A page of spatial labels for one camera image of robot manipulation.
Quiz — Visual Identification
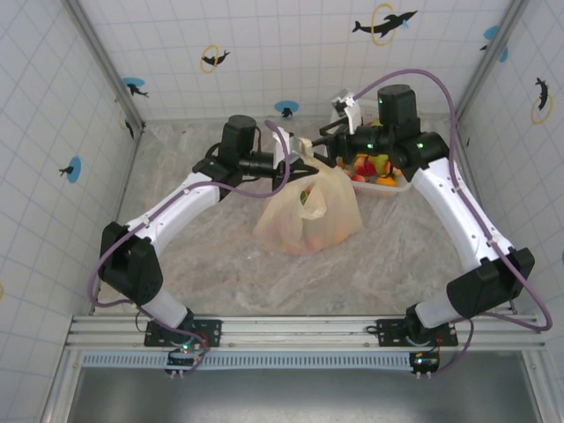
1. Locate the translucent fruit-print plastic bag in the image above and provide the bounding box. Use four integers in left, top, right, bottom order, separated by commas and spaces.
253, 135, 365, 257

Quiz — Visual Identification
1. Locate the pink yellow fake peach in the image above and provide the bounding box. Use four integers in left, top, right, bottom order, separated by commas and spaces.
271, 218, 303, 250

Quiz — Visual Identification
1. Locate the red fake fruit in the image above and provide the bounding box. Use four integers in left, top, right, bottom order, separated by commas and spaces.
299, 237, 328, 256

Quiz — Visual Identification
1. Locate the blue circle dolphin sticker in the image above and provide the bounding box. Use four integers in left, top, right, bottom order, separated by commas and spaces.
121, 77, 150, 99
479, 24, 510, 63
273, 100, 300, 119
58, 155, 83, 184

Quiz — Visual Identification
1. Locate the white plastic basket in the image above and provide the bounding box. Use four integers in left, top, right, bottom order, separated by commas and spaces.
328, 100, 418, 198

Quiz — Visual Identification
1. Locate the small controller board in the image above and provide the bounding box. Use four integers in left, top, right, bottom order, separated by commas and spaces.
408, 350, 441, 379
165, 345, 209, 379

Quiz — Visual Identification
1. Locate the grey metal panel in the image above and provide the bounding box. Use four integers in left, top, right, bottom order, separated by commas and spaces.
65, 366, 543, 423

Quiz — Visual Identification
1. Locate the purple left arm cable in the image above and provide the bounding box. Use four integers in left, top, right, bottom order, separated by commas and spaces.
90, 119, 294, 375

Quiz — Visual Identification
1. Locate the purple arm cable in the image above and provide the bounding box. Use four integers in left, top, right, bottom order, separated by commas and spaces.
90, 119, 294, 375
352, 69, 554, 375

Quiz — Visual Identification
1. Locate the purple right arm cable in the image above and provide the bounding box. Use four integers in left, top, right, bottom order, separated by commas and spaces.
352, 69, 554, 375

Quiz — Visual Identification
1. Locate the small dolphin ring sticker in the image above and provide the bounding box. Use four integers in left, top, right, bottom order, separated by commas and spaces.
118, 109, 136, 140
530, 77, 554, 125
200, 43, 232, 74

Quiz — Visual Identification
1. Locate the large dolphin ring sticker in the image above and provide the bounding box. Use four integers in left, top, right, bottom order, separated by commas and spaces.
351, 3, 419, 48

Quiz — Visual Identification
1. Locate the aluminium frame floor rail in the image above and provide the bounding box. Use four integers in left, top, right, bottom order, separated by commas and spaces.
451, 121, 519, 314
52, 127, 145, 423

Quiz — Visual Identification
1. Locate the aluminium frame post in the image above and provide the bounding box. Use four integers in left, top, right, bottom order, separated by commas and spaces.
64, 0, 145, 133
451, 0, 530, 124

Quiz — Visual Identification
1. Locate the aluminium mounting rail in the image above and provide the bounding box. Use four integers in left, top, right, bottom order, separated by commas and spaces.
65, 313, 545, 353

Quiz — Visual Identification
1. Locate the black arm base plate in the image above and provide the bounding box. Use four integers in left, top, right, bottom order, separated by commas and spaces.
144, 317, 223, 349
375, 316, 459, 348

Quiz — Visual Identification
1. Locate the white slotted cable duct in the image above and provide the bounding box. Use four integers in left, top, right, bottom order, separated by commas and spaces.
81, 352, 415, 370

